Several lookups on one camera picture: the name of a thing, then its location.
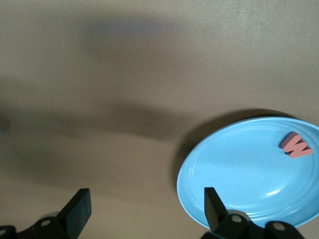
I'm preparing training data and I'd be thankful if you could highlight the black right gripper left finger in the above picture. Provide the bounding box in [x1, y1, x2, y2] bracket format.
[0, 188, 92, 239]

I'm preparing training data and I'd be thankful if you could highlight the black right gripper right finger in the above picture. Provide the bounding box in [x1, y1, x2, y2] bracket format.
[201, 187, 305, 239]

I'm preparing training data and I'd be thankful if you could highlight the pink foam letter w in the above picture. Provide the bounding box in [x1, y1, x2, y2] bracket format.
[280, 131, 313, 159]

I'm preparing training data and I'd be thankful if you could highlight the blue plate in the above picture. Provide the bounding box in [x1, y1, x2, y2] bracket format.
[176, 116, 319, 229]

